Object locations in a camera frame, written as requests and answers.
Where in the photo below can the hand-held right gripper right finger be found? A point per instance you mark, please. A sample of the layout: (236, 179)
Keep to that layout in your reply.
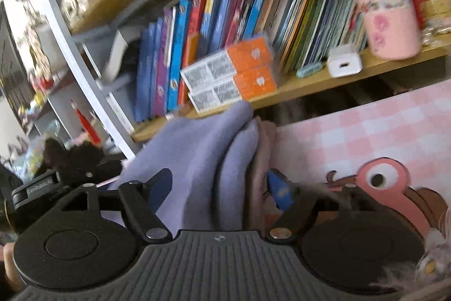
(282, 193)

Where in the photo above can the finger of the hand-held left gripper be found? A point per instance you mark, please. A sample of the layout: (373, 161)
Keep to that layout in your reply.
(91, 174)

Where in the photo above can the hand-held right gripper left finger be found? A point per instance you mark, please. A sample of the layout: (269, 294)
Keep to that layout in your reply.
(160, 184)

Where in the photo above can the brown and lavender sweater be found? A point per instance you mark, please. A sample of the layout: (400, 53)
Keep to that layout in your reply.
(204, 160)

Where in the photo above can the person's left hand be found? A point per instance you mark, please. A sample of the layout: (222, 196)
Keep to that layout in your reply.
(10, 265)

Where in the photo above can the brown plush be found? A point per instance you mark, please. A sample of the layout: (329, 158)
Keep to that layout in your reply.
(70, 154)

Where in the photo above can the clear plastic bag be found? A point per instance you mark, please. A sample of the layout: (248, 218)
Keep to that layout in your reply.
(35, 156)

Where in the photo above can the red tassel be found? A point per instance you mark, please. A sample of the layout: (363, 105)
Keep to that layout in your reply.
(86, 121)

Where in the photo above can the orange and white box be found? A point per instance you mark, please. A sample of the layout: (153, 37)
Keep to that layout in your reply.
(236, 86)
(229, 63)

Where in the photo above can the thick black cover book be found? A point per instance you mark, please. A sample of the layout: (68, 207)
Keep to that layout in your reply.
(114, 54)

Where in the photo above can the teal eraser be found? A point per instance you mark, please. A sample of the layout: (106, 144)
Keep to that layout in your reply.
(309, 69)

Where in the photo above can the white and wooden bookshelf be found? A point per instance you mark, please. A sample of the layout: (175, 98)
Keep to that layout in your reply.
(63, 40)

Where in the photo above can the white charger plug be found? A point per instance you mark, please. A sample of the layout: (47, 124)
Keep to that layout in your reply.
(343, 64)

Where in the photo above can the fluffy grey charm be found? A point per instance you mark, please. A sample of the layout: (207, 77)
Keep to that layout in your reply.
(430, 264)

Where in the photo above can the row of colourful children's books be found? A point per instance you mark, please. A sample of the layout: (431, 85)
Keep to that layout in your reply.
(246, 12)

